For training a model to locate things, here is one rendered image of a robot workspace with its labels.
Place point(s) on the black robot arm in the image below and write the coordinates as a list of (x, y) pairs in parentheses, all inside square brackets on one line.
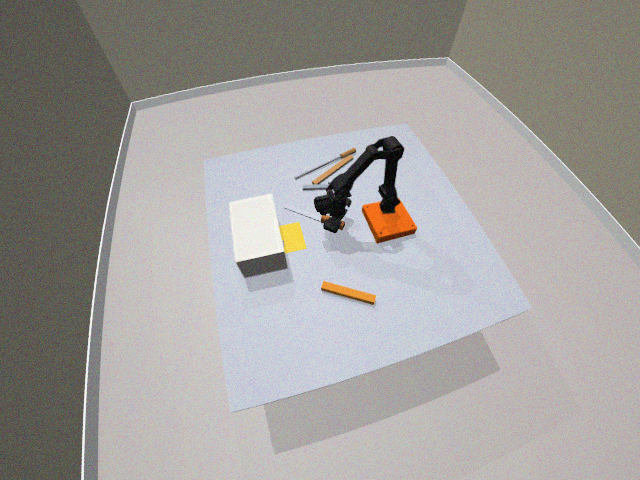
[(343, 183)]

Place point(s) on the grey metal rod with wooden handle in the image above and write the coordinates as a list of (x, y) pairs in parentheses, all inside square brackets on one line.
[(343, 155)]

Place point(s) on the orange bar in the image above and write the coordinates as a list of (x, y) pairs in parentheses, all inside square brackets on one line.
[(347, 292)]

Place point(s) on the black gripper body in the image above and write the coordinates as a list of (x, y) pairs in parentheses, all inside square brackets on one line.
[(333, 225)]

